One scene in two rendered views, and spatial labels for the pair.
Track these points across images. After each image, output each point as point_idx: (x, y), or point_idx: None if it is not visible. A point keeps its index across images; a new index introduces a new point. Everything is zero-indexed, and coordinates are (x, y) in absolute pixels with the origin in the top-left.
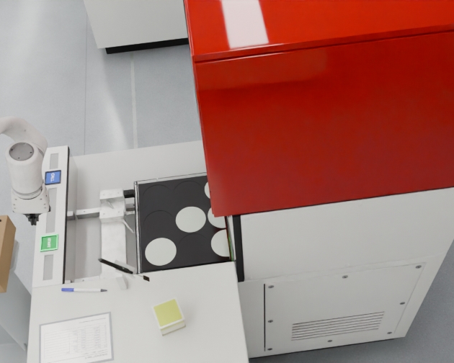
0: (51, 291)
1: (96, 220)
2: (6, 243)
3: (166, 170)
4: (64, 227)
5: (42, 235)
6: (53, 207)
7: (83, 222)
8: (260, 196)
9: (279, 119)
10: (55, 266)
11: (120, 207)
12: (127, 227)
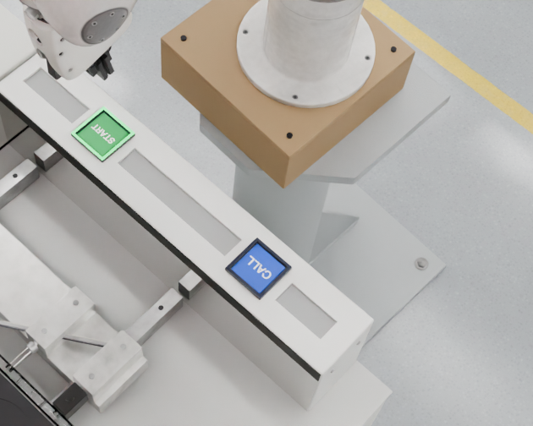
0: None
1: (128, 322)
2: (236, 119)
3: None
4: (106, 185)
5: (134, 139)
6: (182, 211)
7: (152, 297)
8: None
9: None
10: (41, 106)
11: (66, 360)
12: (36, 357)
